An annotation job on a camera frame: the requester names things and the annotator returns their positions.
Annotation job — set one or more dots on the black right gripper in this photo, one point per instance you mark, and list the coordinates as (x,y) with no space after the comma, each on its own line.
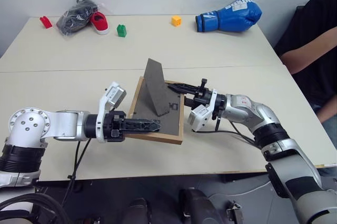
(201,96)

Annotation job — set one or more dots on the black shoe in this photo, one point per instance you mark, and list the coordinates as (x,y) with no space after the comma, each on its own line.
(76,17)

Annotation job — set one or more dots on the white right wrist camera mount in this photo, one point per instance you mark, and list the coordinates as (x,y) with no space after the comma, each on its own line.
(200,117)

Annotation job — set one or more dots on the green toy block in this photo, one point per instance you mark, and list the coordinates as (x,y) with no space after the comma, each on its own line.
(121,31)

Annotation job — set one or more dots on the red toy block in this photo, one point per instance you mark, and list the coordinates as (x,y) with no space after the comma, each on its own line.
(46,22)

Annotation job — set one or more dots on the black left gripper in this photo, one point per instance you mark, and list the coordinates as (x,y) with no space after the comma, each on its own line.
(114,129)

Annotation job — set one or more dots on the metal clip bracket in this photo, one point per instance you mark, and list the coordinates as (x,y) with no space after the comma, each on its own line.
(233,212)

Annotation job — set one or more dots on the wooden picture frame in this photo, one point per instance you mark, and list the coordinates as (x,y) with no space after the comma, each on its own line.
(152,102)

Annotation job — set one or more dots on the person's bare forearm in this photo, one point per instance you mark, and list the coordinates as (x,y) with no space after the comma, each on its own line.
(308,52)

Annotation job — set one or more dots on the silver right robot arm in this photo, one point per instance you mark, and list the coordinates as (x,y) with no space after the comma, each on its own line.
(263,114)

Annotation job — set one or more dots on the large dark rounded shape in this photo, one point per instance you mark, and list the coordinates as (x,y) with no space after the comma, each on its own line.
(200,208)

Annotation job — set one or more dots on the person in black shirt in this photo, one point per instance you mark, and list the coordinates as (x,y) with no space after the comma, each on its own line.
(316,18)

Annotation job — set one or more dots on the blue boxing glove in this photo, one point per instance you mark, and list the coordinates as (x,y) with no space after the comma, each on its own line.
(231,17)

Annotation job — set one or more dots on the red slip-on shoe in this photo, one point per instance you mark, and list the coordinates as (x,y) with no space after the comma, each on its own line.
(100,23)

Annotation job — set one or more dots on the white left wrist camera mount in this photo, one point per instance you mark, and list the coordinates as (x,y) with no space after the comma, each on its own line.
(114,95)

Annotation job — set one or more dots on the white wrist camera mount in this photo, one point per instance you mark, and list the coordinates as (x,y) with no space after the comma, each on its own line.
(114,95)
(200,117)

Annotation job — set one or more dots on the clear plastic bag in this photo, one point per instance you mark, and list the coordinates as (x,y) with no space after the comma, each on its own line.
(72,21)

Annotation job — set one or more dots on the yellow toy block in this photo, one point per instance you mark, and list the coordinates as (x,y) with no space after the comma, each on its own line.
(176,21)

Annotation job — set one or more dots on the small dark rounded shape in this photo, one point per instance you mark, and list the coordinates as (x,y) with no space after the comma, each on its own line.
(139,212)

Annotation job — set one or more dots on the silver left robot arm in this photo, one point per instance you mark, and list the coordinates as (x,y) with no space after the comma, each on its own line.
(65,125)

